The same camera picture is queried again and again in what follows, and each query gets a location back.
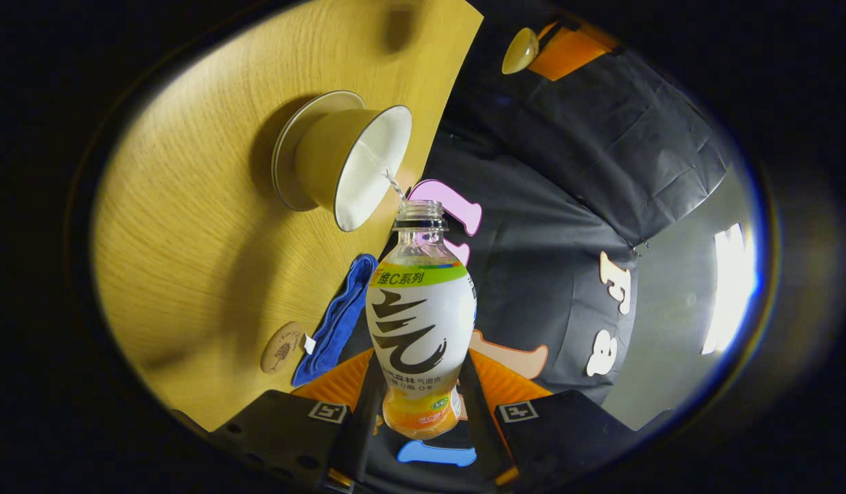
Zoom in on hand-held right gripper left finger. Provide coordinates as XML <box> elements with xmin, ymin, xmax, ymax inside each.
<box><xmin>210</xmin><ymin>346</ymin><xmax>389</xmax><ymax>494</ymax></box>

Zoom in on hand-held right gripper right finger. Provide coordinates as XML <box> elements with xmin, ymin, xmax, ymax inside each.
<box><xmin>457</xmin><ymin>346</ymin><xmax>636</xmax><ymax>491</ymax></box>

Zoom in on round cork coaster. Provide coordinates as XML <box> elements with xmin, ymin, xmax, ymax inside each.
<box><xmin>260</xmin><ymin>321</ymin><xmax>307</xmax><ymax>375</ymax></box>

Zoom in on labelled plastic water bottle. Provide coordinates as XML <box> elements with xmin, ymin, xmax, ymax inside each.
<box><xmin>365</xmin><ymin>199</ymin><xmax>478</xmax><ymax>440</ymax></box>

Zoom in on cream ceramic teacup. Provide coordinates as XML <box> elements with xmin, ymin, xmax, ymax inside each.
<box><xmin>296</xmin><ymin>104</ymin><xmax>413</xmax><ymax>233</ymax></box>

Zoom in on blue folded towel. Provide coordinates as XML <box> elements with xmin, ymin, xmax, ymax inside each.
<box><xmin>291</xmin><ymin>253</ymin><xmax>379</xmax><ymax>388</ymax></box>

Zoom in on black backdrop cloth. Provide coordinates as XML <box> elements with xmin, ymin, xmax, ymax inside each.
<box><xmin>354</xmin><ymin>0</ymin><xmax>732</xmax><ymax>494</ymax></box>

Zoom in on cream saucer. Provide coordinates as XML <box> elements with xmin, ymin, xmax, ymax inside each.
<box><xmin>272</xmin><ymin>90</ymin><xmax>367</xmax><ymax>212</ymax></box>

